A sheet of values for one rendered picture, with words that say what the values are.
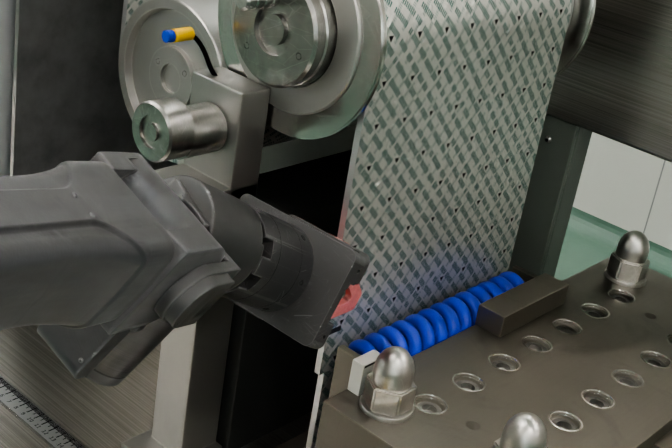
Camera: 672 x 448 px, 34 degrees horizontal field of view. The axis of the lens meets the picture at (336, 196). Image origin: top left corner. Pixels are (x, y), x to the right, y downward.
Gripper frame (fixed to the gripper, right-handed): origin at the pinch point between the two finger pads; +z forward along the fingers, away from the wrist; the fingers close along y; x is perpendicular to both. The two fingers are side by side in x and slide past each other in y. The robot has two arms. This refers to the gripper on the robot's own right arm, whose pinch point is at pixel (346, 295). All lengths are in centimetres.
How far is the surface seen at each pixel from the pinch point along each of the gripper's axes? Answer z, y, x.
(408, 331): 5.5, 2.7, -0.4
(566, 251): 264, -99, 29
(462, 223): 9.7, 0.2, 8.6
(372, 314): 4.0, 0.2, -0.5
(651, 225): 276, -83, 49
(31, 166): 2.5, -38.1, -4.3
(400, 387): -2.1, 8.1, -3.2
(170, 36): -15.0, -11.6, 9.9
